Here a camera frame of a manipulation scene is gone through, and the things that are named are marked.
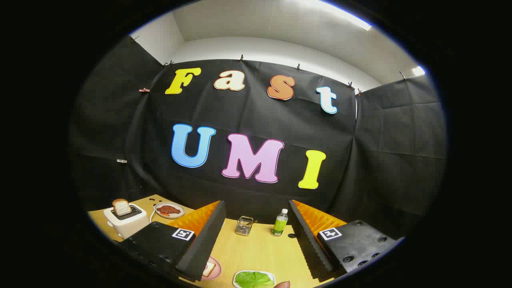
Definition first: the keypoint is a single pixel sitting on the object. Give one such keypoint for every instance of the red meat slice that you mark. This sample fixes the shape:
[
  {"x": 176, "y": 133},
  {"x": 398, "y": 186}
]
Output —
[{"x": 168, "y": 209}]

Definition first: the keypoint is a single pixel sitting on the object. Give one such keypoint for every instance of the pink round plate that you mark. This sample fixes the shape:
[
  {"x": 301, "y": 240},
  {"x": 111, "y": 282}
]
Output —
[{"x": 217, "y": 270}]

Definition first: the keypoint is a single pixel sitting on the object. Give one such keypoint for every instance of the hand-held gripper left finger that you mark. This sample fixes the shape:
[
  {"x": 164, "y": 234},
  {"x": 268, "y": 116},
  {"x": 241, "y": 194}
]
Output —
[{"x": 204, "y": 240}]

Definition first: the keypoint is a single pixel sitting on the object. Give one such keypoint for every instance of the white oval plate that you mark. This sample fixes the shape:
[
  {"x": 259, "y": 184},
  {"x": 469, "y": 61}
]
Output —
[{"x": 180, "y": 207}]

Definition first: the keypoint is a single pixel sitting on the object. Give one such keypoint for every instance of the small ceiling light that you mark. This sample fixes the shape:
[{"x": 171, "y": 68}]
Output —
[{"x": 418, "y": 71}]

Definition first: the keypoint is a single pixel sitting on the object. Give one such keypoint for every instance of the white toaster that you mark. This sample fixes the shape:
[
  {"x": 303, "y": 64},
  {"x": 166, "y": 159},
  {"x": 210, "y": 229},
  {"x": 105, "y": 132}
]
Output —
[{"x": 128, "y": 227}]

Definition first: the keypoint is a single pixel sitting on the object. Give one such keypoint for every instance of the green lettuce leaf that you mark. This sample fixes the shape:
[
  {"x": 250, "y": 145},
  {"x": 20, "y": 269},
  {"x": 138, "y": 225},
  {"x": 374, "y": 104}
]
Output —
[{"x": 252, "y": 279}]

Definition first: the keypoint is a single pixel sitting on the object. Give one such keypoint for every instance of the black backdrop cloth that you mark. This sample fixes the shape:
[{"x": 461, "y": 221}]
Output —
[{"x": 256, "y": 116}]

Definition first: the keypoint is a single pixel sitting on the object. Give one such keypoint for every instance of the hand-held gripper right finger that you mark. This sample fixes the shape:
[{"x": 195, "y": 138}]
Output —
[{"x": 310, "y": 244}]

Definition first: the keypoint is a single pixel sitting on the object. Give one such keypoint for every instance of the green label plastic bottle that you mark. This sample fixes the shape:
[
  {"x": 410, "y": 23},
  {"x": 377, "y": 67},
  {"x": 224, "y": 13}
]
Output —
[{"x": 279, "y": 224}]

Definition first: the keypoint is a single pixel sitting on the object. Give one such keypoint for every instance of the small toast slice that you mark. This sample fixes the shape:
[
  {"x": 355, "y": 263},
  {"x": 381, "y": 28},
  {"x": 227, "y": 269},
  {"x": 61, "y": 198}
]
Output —
[{"x": 209, "y": 269}]

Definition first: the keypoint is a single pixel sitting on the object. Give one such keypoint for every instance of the white square plate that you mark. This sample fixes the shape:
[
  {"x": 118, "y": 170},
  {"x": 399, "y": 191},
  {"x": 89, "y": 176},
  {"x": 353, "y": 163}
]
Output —
[{"x": 269, "y": 273}]

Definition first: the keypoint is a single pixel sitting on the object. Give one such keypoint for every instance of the thick white bread slice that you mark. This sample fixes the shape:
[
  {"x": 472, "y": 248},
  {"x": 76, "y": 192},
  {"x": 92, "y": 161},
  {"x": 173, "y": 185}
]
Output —
[{"x": 121, "y": 207}]

